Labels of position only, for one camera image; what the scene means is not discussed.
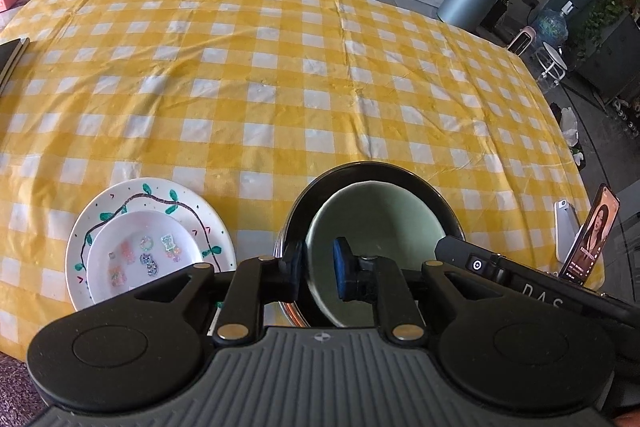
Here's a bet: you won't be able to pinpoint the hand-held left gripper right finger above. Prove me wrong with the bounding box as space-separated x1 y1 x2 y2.
332 236 506 350

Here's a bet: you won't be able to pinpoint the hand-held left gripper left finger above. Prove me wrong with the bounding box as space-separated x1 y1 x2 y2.
132 239 307 351

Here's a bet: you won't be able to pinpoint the blue steel bowl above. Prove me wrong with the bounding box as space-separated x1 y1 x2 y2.
276 161 467 328

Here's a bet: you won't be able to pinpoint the green ceramic bowl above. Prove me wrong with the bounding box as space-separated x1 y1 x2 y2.
305 181 449 329

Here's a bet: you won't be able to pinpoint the white painted plate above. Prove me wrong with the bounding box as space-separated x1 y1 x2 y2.
65 178 237 313

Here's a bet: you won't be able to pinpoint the small white sticker plate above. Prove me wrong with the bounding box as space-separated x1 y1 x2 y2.
86 210 211 308

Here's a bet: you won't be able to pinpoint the white phone stand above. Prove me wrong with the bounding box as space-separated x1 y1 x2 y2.
554 200 583 263

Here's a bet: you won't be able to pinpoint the smartphone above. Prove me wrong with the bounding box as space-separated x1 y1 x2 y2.
558 183 621 286

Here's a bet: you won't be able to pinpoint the white plastic bag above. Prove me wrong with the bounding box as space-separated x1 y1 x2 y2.
550 102 581 145

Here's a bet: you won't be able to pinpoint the yellow checked tablecloth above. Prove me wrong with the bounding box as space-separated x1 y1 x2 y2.
0 0 606 358

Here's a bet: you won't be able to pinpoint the white round stool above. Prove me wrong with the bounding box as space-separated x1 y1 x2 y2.
537 43 568 90

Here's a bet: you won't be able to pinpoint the grey cabinet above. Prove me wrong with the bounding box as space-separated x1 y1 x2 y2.
575 14 640 100

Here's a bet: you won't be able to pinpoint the blue water bottle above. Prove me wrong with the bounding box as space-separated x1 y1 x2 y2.
531 1 576 45

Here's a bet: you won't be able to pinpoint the bushy green plant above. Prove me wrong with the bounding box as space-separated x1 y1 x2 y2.
570 0 640 62

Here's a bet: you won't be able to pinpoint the dark notebooks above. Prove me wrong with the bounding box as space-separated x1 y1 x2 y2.
0 37 31 90

